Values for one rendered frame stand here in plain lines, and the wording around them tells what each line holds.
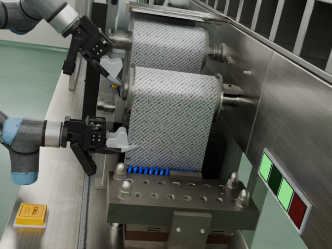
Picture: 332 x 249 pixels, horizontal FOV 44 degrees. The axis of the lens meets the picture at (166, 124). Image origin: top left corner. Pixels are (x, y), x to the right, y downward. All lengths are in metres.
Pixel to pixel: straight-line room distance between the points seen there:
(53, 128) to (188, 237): 0.46
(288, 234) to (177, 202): 2.02
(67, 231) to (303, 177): 0.63
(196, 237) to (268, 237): 1.86
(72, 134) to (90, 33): 0.28
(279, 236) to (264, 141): 1.99
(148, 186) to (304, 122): 0.46
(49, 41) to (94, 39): 5.70
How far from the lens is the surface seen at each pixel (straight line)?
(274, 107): 1.02
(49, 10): 1.14
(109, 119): 1.25
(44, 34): 6.82
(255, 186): 1.51
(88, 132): 1.14
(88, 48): 1.15
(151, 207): 1.06
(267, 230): 3.02
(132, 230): 1.11
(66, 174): 1.41
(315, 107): 0.86
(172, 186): 1.16
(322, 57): 1.00
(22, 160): 1.19
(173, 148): 1.21
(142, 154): 1.21
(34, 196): 1.30
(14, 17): 1.19
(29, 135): 1.15
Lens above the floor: 1.61
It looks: 22 degrees down
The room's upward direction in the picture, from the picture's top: 10 degrees clockwise
